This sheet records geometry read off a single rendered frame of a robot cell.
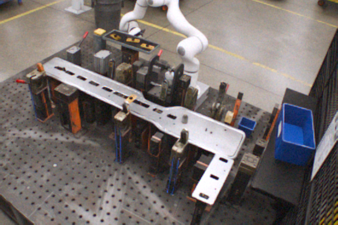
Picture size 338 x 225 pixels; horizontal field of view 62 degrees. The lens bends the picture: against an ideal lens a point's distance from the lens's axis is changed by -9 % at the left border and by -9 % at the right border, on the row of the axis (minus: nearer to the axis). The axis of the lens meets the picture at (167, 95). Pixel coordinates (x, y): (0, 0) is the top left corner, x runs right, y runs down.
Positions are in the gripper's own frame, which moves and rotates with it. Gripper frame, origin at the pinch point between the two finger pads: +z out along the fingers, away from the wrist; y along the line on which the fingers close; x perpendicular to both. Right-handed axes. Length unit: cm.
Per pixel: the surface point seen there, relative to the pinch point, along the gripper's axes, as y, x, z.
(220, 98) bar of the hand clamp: -28, -28, 74
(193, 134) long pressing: -7, -31, 86
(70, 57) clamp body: 43.7, 17.5, 10.6
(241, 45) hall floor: -111, -164, -205
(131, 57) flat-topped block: 7.2, -2.4, 20.7
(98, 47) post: 25.1, 10.2, 3.8
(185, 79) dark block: -17, -18, 56
